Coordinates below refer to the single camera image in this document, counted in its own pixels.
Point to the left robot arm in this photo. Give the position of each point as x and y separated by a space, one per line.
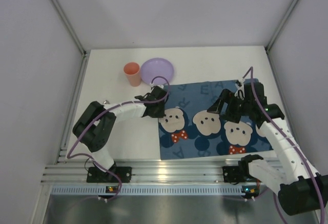
95 125

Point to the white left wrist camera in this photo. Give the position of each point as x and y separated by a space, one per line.
153 85

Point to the left aluminium frame post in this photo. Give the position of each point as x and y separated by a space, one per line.
68 26

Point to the perforated cable duct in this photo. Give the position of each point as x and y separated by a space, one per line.
139 190

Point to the salmon plastic cup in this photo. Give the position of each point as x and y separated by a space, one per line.
132 72

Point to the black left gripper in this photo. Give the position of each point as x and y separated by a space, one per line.
159 109

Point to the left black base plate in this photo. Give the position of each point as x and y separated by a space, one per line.
95 175

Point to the purple plastic plate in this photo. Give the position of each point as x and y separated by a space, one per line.
157 67

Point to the blue cartoon placemat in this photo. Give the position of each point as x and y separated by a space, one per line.
187 130

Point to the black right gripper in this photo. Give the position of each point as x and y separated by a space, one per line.
231 106

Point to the aluminium frame post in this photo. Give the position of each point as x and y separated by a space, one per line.
68 26
282 23

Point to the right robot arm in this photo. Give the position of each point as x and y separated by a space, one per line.
300 187

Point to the right aluminium frame post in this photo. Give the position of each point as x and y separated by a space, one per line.
282 23

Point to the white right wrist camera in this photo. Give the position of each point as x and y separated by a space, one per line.
240 89

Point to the aluminium mounting rail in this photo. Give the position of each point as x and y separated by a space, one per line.
194 171

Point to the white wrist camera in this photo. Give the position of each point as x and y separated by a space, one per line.
240 89
153 85

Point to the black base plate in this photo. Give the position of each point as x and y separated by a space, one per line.
95 175
234 175

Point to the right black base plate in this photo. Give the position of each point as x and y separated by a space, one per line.
234 175

